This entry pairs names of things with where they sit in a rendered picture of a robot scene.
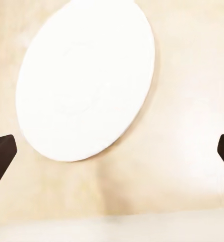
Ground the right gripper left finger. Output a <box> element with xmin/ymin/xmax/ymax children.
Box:
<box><xmin>0</xmin><ymin>134</ymin><xmax>17</xmax><ymax>180</ymax></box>

